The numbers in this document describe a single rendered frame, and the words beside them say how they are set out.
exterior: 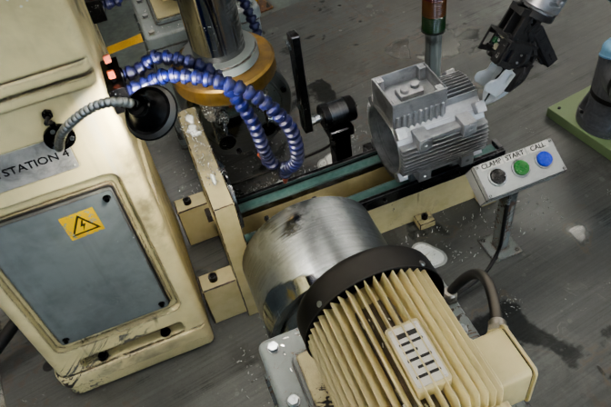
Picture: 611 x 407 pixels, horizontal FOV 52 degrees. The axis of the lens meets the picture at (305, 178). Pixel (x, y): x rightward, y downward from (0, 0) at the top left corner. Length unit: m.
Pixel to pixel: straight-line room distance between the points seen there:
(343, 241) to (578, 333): 0.56
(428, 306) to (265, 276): 0.39
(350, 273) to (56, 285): 0.56
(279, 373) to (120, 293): 0.38
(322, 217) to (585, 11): 1.39
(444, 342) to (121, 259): 0.59
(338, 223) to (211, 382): 0.46
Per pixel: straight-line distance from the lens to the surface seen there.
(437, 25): 1.62
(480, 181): 1.20
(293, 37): 1.26
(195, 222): 1.45
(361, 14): 2.16
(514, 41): 1.26
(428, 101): 1.27
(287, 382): 0.87
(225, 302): 1.31
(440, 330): 0.68
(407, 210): 1.43
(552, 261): 1.44
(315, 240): 0.98
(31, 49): 0.82
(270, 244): 1.02
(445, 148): 1.31
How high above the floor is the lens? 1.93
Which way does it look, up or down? 46 degrees down
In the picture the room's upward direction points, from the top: 10 degrees counter-clockwise
